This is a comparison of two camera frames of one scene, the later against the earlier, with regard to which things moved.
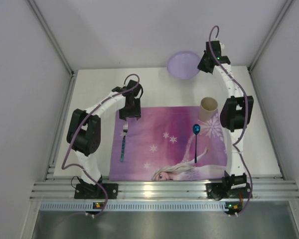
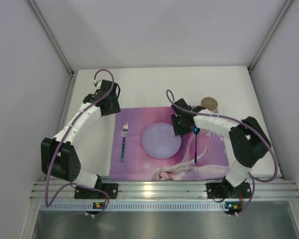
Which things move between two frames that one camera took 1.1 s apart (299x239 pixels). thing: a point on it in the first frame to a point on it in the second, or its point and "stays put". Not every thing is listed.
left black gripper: x=129 y=114 to x=112 y=107
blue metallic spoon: x=196 y=130 stays put
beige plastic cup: x=208 y=108 stays put
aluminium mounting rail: x=263 y=187 stays put
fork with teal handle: x=124 y=134 stays put
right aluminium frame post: x=269 y=35 stays put
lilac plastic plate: x=183 y=65 to x=159 y=141
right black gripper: x=205 y=65 to x=180 y=127
